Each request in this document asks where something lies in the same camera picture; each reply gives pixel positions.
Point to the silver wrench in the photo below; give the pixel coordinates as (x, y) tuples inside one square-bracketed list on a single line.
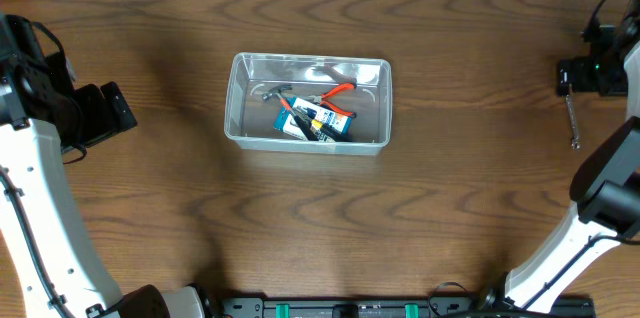
[(575, 139)]

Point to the red handled pliers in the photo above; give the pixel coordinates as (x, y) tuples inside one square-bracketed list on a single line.
[(323, 100)]

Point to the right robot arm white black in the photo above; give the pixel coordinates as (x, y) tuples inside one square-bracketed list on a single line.
[(604, 193)]

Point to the black mounting rail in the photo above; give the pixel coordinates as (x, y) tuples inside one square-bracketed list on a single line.
[(434, 305)]

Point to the black yellow precision screwdriver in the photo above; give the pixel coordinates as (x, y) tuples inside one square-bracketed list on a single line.
[(326, 129)]

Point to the small hammer orange black handle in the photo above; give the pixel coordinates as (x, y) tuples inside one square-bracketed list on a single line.
[(302, 125)]

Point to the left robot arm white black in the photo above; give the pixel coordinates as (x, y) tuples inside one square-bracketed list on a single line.
[(43, 117)]

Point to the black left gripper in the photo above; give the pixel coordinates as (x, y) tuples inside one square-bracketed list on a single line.
[(98, 126)]

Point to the clear plastic container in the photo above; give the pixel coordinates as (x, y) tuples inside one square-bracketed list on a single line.
[(265, 125)]

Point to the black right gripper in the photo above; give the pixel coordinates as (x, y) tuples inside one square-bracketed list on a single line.
[(583, 78)]

